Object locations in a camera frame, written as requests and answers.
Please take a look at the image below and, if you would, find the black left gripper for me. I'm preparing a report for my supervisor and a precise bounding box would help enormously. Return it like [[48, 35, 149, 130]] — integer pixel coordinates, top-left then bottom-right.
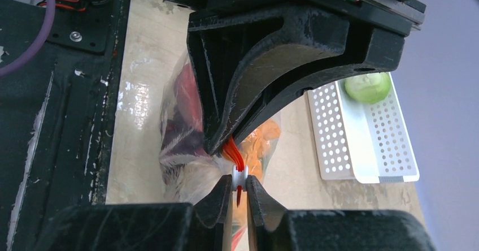
[[164, 0, 426, 154]]

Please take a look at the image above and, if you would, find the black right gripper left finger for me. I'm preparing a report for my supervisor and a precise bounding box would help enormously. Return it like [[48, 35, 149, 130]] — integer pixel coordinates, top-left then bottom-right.
[[33, 175, 232, 250]]

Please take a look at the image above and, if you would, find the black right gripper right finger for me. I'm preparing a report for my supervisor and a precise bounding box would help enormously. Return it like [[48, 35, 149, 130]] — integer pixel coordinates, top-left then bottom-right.
[[246, 176, 436, 250]]

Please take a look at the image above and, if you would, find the clear zip top bag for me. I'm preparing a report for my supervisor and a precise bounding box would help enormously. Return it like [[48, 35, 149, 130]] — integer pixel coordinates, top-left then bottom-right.
[[159, 50, 282, 251]]

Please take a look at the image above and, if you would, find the purple grape bunch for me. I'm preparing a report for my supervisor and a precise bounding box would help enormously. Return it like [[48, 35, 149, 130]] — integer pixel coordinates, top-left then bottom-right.
[[160, 119, 209, 158]]

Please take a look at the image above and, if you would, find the pink peach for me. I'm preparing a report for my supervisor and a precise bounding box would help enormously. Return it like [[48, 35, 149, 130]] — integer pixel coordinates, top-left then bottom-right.
[[174, 63, 203, 132]]

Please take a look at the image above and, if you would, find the green cabbage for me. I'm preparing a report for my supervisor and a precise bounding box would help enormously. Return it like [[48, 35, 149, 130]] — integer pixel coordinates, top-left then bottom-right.
[[344, 72, 392, 104]]

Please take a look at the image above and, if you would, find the white plastic basket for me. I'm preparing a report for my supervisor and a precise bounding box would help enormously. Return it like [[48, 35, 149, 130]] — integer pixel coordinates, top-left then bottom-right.
[[306, 75, 420, 184]]

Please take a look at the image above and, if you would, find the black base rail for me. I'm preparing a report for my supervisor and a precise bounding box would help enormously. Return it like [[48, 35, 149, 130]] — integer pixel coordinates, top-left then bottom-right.
[[1, 0, 130, 250]]

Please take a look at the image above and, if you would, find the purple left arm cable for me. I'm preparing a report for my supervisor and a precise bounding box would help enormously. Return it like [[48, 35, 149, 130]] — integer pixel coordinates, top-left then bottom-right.
[[0, 0, 57, 79]]

